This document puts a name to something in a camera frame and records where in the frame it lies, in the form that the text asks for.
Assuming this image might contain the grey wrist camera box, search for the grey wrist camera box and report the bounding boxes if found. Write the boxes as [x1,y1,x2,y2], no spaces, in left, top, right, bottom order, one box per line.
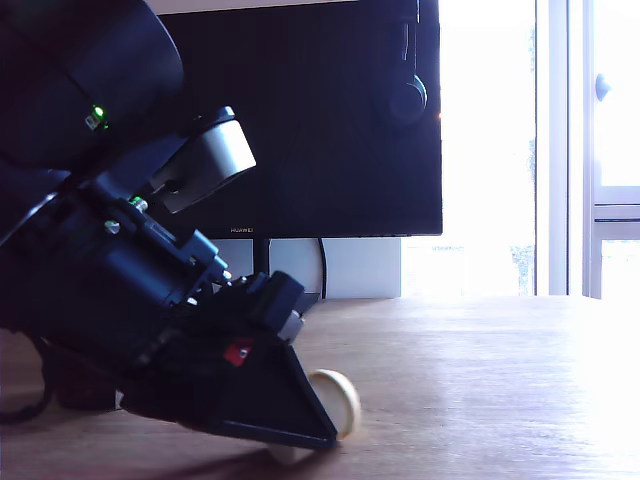
[147,105,258,215]

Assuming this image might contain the black monitor cable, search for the black monitor cable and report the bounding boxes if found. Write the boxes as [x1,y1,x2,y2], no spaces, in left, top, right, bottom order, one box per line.
[317,237,329,300]

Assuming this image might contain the dark red patterned mug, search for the dark red patterned mug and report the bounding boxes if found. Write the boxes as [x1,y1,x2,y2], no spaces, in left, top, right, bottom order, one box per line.
[49,349,126,412]

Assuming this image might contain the black Huawei monitor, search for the black Huawei monitor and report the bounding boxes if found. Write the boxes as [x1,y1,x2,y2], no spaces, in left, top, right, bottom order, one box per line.
[149,0,444,321]

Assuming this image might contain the black headphones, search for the black headphones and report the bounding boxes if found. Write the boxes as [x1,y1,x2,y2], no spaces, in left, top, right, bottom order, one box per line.
[385,0,430,127]

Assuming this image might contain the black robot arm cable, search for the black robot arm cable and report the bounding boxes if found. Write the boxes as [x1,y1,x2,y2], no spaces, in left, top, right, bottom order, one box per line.
[0,334,55,426]

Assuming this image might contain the white window frame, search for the white window frame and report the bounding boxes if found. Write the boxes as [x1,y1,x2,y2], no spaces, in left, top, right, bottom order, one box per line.
[534,0,640,301]

